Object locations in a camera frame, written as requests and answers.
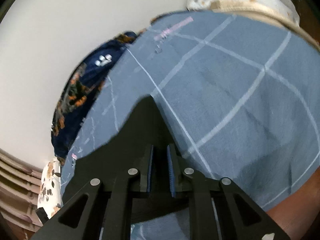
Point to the brown wooden bed frame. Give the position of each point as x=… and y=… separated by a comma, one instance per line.
x=298, y=214

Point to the black pants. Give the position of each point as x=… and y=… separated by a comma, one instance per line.
x=144, y=126

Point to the blue checked bed sheet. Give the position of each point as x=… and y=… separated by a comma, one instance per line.
x=239, y=97

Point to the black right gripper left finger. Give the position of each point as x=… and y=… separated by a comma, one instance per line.
x=97, y=211

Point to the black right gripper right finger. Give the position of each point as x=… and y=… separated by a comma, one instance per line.
x=219, y=209

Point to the white floral pillow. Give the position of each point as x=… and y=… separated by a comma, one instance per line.
x=49, y=196

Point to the navy dog print blanket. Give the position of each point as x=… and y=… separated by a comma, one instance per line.
x=82, y=89

